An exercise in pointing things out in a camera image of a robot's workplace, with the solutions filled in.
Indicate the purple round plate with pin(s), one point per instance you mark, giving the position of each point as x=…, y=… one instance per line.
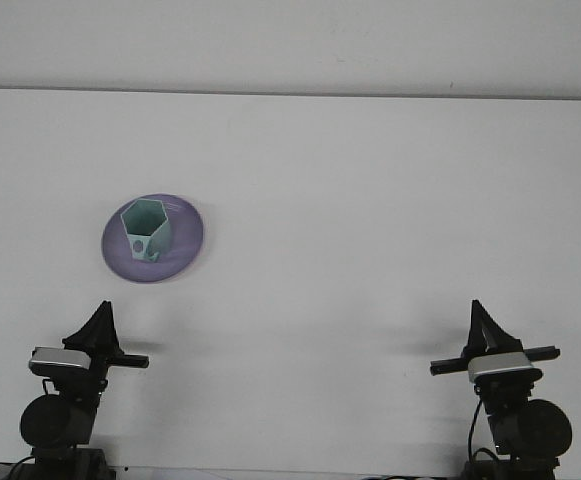
x=185, y=235

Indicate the pale blue hexagonal cup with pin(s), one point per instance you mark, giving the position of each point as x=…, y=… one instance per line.
x=145, y=220

